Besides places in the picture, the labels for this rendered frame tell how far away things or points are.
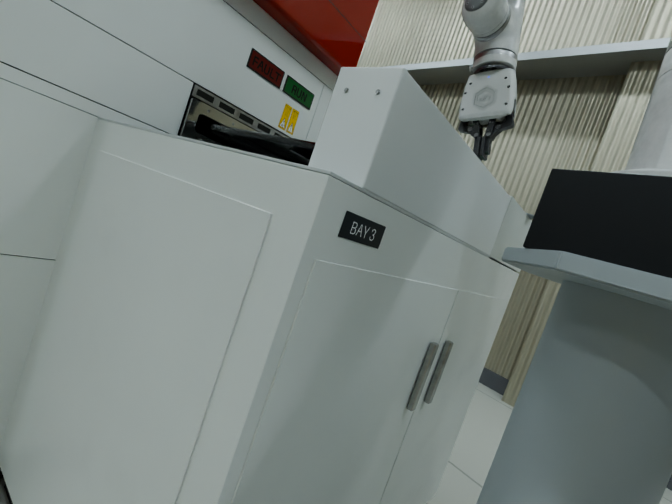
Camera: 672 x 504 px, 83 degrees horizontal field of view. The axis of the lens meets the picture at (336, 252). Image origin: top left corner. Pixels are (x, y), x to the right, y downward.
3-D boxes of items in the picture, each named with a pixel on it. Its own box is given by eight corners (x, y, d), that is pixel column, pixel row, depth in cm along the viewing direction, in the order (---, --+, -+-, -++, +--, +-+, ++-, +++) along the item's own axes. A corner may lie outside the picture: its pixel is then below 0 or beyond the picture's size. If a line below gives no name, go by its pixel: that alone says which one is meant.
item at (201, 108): (177, 136, 89) (189, 96, 88) (301, 189, 124) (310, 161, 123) (181, 137, 88) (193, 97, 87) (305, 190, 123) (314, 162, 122)
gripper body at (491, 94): (462, 66, 77) (454, 119, 77) (516, 55, 71) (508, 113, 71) (473, 84, 83) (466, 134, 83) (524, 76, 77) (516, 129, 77)
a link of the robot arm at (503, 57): (465, 54, 77) (463, 68, 77) (512, 44, 72) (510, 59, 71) (477, 75, 84) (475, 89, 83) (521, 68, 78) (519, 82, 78)
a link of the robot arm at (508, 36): (507, 40, 71) (523, 66, 78) (516, -26, 72) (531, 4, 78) (464, 53, 77) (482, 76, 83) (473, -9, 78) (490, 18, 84)
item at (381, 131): (303, 173, 48) (339, 65, 47) (451, 244, 92) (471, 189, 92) (361, 187, 43) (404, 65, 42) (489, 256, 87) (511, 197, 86)
